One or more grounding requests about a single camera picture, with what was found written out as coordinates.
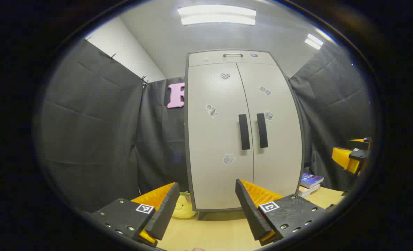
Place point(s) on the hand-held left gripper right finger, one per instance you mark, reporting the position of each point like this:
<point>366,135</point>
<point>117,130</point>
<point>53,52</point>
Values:
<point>250,212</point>

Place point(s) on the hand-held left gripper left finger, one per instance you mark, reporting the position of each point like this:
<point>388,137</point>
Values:
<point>164,212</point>

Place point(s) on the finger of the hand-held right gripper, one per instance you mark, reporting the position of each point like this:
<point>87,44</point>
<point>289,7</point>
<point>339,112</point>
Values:
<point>342,156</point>
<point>358,144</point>

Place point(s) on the grey shoe cabinet door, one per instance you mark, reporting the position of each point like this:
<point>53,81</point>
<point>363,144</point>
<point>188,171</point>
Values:
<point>279,157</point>
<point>213,146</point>

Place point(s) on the grey double-door shoe cabinet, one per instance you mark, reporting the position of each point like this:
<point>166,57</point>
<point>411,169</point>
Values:
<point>209,58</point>

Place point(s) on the yellow plush toy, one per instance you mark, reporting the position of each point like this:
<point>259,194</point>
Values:
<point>182,207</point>

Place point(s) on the blue cover book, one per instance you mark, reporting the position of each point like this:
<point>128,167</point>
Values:
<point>311,180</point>

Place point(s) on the tan cover book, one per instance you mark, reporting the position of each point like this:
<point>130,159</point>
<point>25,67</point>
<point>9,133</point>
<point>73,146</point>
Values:
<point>312,189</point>

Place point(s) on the white cover book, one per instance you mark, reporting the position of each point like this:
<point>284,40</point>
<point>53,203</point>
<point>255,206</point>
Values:
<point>304,193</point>

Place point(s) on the black backdrop cloth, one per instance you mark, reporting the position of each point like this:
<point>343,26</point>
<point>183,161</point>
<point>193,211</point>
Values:
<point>88,139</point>

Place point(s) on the ceiling light panel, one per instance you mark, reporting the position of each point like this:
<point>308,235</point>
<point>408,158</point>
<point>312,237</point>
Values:
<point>313,41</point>
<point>216,15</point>

